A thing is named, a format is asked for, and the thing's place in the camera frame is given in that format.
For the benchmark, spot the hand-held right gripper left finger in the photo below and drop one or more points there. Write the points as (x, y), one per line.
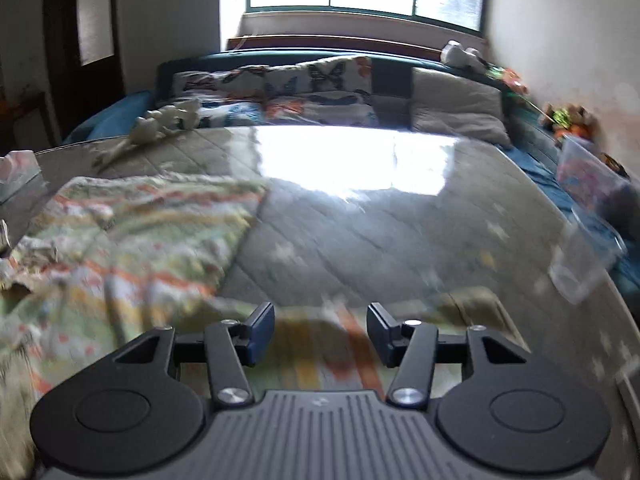
(261, 332)

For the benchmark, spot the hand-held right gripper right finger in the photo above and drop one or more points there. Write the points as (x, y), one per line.
(381, 332)

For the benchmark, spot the striped patterned garment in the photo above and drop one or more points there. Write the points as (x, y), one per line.
(125, 260)

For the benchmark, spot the clear plastic cup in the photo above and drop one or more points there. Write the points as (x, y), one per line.
(582, 260)

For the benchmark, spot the white plush toy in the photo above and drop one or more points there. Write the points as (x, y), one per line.
(162, 122)

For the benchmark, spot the grey pillow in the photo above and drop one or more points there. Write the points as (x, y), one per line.
(457, 105)

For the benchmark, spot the butterfly print pillow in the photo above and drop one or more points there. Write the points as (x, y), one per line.
(280, 92)

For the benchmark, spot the blue sofa bed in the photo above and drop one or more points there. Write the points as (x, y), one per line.
(530, 125)

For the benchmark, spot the clear plastic storage box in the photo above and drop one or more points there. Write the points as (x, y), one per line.
(590, 170)

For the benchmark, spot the colourful plush toy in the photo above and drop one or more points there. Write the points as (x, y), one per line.
(570, 120)

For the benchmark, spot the orange green toy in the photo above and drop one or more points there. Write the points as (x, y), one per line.
(512, 80)

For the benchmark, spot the white stuffed toy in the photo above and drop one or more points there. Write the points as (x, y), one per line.
(462, 55)

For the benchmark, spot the tissue pack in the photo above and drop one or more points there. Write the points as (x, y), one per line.
(17, 175)

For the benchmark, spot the dark wooden door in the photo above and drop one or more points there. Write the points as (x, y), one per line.
(85, 40)

